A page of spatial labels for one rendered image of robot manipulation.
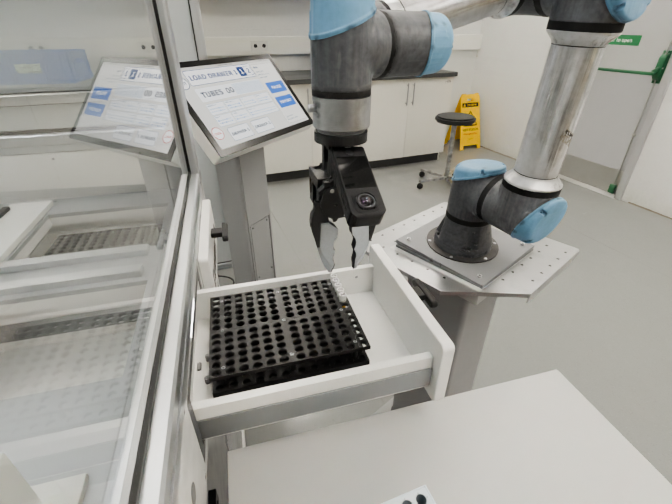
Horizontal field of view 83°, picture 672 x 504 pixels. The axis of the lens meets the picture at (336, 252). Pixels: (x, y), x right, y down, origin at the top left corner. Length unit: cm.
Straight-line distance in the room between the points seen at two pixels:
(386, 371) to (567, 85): 59
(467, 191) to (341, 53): 57
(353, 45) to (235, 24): 365
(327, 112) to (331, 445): 47
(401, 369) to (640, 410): 153
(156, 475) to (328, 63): 43
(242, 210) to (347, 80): 106
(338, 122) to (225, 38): 358
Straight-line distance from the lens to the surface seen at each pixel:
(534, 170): 87
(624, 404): 198
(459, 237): 101
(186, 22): 208
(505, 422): 70
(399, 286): 63
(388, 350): 64
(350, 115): 49
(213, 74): 138
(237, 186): 144
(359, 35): 48
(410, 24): 53
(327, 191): 51
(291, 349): 55
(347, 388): 54
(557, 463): 69
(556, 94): 83
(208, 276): 75
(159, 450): 38
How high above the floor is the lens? 129
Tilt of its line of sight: 31 degrees down
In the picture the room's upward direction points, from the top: straight up
